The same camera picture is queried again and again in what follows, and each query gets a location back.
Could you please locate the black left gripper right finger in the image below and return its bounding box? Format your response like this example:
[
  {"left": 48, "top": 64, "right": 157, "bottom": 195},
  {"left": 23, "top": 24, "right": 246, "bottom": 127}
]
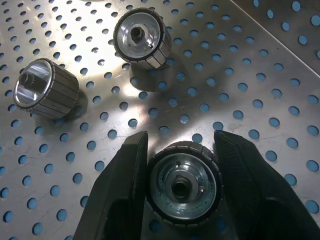
[{"left": 213, "top": 129, "right": 320, "bottom": 240}]

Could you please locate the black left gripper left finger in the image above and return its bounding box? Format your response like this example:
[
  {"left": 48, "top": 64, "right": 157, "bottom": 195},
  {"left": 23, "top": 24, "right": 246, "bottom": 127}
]
[{"left": 71, "top": 131, "right": 149, "bottom": 240}]

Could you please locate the ribbed metal roller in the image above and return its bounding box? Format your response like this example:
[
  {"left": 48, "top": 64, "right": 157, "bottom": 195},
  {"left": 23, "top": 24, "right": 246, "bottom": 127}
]
[
  {"left": 113, "top": 7, "right": 173, "bottom": 70},
  {"left": 145, "top": 141, "right": 225, "bottom": 229},
  {"left": 13, "top": 58, "right": 80, "bottom": 119}
]

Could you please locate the perforated steel tray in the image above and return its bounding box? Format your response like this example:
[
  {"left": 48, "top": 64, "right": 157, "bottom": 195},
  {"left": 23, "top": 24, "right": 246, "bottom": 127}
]
[{"left": 0, "top": 0, "right": 320, "bottom": 240}]

